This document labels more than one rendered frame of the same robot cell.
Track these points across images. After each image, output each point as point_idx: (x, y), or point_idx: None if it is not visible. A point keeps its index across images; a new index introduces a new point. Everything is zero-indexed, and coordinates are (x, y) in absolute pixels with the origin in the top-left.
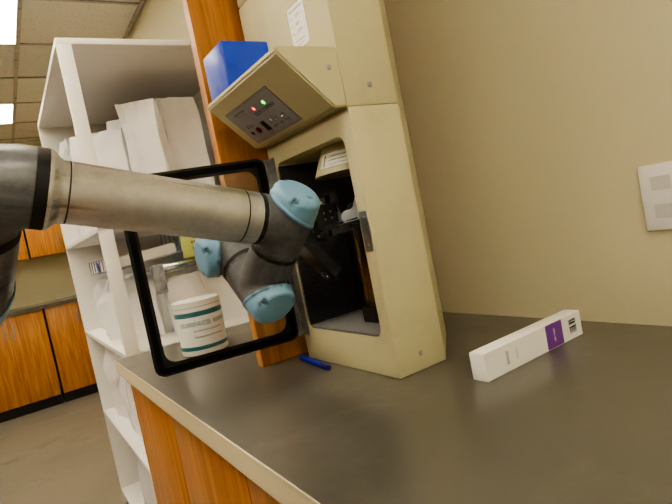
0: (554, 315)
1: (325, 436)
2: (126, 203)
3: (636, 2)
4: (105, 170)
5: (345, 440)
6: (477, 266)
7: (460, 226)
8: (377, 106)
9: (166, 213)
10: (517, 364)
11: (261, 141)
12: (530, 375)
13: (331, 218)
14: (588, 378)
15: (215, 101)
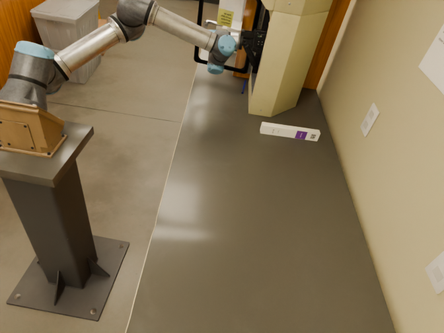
0: (310, 129)
1: (205, 115)
2: (168, 28)
3: (418, 35)
4: (166, 15)
5: (206, 121)
6: (335, 88)
7: (341, 67)
8: (289, 14)
9: (180, 35)
10: (276, 135)
11: None
12: (271, 140)
13: (261, 44)
14: (278, 152)
15: None
